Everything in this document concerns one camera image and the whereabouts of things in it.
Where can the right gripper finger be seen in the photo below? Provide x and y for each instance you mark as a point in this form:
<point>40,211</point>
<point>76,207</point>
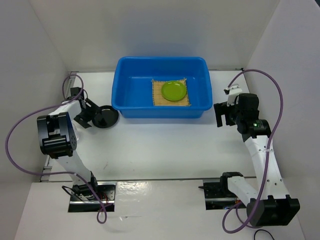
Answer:
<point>229,116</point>
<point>220,110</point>

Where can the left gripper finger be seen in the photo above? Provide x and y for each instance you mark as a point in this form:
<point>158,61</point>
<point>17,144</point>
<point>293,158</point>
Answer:
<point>92,106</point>
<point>83,121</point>

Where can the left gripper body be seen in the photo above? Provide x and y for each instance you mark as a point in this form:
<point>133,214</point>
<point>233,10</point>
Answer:
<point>84,112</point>

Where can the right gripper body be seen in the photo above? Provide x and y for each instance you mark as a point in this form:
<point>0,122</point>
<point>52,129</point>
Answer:
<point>239,114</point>

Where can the black round plate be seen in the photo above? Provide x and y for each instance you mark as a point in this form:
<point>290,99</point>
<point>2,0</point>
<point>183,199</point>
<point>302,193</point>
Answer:
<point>106,117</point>

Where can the green plastic plate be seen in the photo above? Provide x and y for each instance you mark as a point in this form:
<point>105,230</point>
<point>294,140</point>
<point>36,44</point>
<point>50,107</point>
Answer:
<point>174,90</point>

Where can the bamboo placemat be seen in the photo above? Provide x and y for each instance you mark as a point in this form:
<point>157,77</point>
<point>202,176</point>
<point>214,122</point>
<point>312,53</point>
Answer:
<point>159,101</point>

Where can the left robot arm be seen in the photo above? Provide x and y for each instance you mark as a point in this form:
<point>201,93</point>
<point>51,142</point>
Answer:
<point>58,140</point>

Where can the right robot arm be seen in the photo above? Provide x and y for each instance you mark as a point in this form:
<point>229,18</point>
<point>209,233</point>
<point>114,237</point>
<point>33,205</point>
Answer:
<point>272,204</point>

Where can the blue plastic bin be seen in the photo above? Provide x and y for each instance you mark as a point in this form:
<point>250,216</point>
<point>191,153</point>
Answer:
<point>132,88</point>

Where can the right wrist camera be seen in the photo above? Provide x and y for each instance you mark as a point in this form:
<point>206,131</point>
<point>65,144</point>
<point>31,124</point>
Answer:
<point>232,93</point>

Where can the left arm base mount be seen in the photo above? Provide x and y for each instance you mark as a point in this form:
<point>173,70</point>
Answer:
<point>78,203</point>

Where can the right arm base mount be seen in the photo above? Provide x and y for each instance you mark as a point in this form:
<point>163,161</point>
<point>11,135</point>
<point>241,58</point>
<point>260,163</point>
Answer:
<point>214,196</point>

